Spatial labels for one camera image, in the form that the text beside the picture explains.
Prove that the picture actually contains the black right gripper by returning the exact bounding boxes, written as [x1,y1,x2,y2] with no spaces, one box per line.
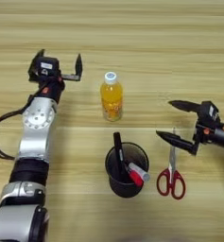
[155,99,224,156]

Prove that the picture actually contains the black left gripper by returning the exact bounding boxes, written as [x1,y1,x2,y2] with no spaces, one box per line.
[27,48,83,104]

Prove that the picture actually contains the red handled scissors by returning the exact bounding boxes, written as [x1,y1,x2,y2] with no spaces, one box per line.
[156,127,186,200]

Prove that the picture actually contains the orange juice bottle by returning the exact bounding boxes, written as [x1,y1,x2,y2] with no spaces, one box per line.
[99,71,124,123]

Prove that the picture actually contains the grey pen white end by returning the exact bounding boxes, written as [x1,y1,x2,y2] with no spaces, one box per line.
[128,162,151,182]

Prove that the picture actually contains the black marker pen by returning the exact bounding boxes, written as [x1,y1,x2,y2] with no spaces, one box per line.
[112,131,130,182]

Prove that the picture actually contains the red capped marker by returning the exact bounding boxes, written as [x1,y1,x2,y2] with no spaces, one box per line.
[126,164,145,188]

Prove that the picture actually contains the black mesh pen holder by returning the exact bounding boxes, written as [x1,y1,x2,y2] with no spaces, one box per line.
[104,141,150,199]

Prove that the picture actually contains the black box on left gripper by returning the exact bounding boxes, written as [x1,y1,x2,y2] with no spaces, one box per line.
[32,56,60,78]

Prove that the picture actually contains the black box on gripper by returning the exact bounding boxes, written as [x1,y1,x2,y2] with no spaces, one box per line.
[32,56,60,78]
[200,100,221,123]

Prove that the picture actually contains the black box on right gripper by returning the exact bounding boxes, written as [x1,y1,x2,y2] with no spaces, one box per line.
[200,100,221,123]

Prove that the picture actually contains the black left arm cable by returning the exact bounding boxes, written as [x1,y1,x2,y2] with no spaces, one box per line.
[0,88,43,161]

